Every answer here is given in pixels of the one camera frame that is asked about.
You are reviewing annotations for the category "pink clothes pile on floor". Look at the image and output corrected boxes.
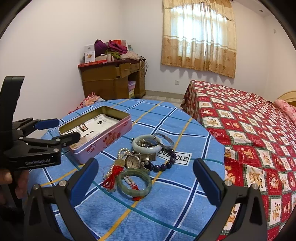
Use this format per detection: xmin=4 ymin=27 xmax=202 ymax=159
xmin=68 ymin=92 xmax=104 ymax=114

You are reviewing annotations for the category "dark green jade bangle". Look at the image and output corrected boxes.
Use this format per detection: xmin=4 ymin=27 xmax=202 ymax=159
xmin=116 ymin=168 xmax=152 ymax=198

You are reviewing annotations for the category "beige patterned window curtain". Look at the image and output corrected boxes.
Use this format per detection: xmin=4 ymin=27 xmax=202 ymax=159
xmin=161 ymin=1 xmax=237 ymax=78

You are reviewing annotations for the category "blue plaid tablecloth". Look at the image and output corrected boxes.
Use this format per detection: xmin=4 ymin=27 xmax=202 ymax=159
xmin=28 ymin=98 xmax=226 ymax=241

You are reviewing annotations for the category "purple clothes pile on desk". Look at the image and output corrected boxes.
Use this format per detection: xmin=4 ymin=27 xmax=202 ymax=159
xmin=94 ymin=40 xmax=128 ymax=59

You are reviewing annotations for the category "silver wrist watch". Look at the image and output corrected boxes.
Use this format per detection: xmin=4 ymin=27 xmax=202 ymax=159
xmin=125 ymin=153 xmax=157 ymax=171

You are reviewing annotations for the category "silver metal bangle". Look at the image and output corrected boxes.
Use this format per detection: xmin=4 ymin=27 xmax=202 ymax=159
xmin=153 ymin=133 xmax=175 ymax=150

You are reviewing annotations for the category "red patchwork bed quilt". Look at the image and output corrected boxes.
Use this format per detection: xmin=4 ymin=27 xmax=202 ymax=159
xmin=181 ymin=80 xmax=295 ymax=240

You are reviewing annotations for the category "white product box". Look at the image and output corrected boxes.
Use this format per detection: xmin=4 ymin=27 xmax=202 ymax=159
xmin=84 ymin=44 xmax=95 ymax=63

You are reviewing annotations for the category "purple storage box in desk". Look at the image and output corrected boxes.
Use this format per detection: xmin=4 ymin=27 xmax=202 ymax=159
xmin=128 ymin=81 xmax=136 ymax=91

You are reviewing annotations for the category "brown wooden desk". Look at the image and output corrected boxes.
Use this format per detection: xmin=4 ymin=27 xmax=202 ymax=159
xmin=78 ymin=59 xmax=146 ymax=100

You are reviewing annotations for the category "cream wooden headboard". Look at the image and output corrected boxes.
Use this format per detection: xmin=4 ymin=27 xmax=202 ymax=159
xmin=278 ymin=90 xmax=296 ymax=107

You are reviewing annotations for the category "pale white jade bangle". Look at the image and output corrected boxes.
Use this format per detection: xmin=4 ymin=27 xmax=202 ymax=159
xmin=132 ymin=135 xmax=162 ymax=154

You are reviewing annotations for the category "pink pillow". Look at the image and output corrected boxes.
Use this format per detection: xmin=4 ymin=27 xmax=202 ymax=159
xmin=274 ymin=99 xmax=296 ymax=125

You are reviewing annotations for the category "white pearl necklace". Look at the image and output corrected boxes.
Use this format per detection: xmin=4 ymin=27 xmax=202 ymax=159
xmin=116 ymin=148 xmax=133 ymax=160

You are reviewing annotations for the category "red tassel charm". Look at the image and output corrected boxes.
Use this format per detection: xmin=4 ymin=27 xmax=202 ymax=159
xmin=102 ymin=165 xmax=124 ymax=191

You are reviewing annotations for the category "dark blue bead bracelet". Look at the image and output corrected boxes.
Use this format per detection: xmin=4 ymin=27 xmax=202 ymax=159
xmin=144 ymin=149 xmax=177 ymax=172

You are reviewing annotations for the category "pink metal tin box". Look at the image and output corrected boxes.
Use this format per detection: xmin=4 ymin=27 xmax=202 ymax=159
xmin=59 ymin=106 xmax=132 ymax=164

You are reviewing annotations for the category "long red flat box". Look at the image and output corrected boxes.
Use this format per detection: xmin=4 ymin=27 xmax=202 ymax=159
xmin=77 ymin=60 xmax=107 ymax=68

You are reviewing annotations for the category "person's left hand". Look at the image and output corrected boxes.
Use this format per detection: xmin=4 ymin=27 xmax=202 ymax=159
xmin=0 ymin=169 xmax=30 ymax=204

